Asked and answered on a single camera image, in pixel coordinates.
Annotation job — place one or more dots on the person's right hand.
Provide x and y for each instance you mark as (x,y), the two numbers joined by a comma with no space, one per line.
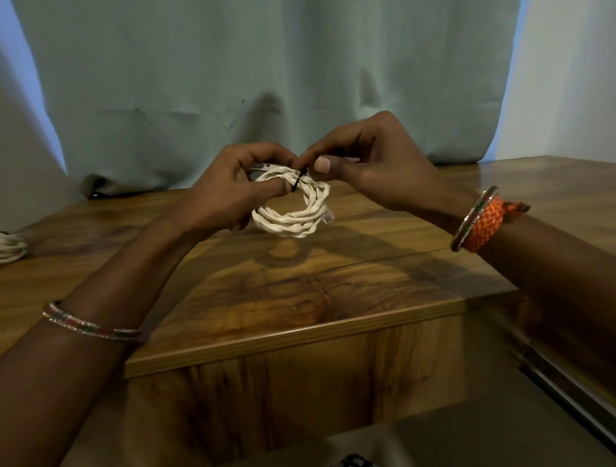
(390,163)

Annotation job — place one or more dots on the person's left hand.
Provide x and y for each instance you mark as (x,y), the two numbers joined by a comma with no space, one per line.
(226,192)

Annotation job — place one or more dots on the short black twist tie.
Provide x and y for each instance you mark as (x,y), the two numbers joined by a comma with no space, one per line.
(298,180)

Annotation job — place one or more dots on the person's left forearm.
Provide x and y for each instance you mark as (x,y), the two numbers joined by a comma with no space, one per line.
(72,356)

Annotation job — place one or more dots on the wooden desk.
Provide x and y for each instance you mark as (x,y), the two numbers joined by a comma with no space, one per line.
(361,279)

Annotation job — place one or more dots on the teal fabric curtain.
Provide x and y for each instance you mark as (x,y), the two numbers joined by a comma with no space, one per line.
(289,57)

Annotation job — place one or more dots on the silver beaded bangle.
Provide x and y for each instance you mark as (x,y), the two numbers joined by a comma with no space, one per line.
(86,327)

